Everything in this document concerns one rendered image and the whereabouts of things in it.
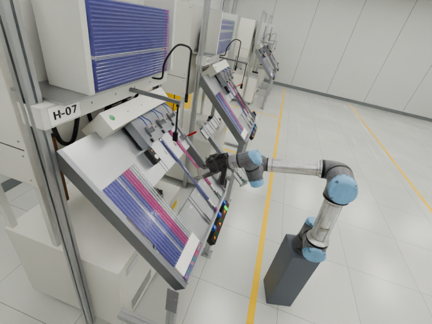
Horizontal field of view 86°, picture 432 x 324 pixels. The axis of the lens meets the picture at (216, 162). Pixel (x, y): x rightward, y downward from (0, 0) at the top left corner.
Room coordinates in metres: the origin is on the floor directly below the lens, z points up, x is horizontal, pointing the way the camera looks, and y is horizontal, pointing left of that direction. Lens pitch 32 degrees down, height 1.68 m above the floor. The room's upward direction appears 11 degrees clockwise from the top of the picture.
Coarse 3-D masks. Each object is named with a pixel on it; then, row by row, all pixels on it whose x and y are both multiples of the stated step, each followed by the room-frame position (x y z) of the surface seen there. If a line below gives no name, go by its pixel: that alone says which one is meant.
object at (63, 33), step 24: (48, 0) 0.72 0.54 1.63; (72, 0) 0.70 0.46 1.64; (144, 0) 1.30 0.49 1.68; (168, 0) 1.28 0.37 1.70; (48, 24) 0.72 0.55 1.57; (72, 24) 0.70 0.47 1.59; (168, 24) 1.28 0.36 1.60; (48, 48) 0.72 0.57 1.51; (72, 48) 0.71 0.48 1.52; (168, 48) 1.28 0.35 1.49; (48, 72) 0.73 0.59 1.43; (72, 72) 0.71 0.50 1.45; (48, 96) 0.63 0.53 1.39; (72, 96) 0.67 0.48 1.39; (168, 288) 0.48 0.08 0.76; (120, 312) 0.55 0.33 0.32
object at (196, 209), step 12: (204, 180) 1.12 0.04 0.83; (192, 192) 0.96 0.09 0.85; (192, 204) 0.90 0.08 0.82; (204, 204) 0.97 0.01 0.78; (216, 204) 1.04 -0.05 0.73; (180, 216) 0.78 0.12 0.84; (192, 216) 0.84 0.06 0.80; (204, 216) 0.90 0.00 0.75; (192, 228) 0.78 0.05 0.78; (204, 228) 0.84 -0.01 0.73; (168, 264) 0.56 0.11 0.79; (180, 276) 0.55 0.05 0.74
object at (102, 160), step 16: (80, 144) 0.70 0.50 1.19; (96, 144) 0.75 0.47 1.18; (112, 144) 0.81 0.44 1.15; (128, 144) 0.87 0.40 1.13; (160, 144) 1.04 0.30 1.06; (176, 144) 1.14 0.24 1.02; (80, 160) 0.65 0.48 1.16; (96, 160) 0.70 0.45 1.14; (112, 160) 0.75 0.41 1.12; (128, 160) 0.81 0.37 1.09; (144, 160) 0.87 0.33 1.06; (96, 176) 0.65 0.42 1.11; (112, 176) 0.69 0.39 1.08; (160, 176) 0.88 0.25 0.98
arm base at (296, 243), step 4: (296, 236) 1.03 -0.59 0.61; (292, 240) 1.02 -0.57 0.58; (296, 240) 1.00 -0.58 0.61; (300, 240) 0.98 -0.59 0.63; (292, 244) 1.00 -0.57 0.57; (296, 244) 0.98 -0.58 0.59; (300, 244) 0.97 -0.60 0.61; (296, 248) 0.96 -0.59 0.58; (300, 248) 0.96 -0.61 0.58; (296, 252) 0.95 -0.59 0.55; (300, 252) 0.94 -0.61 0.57
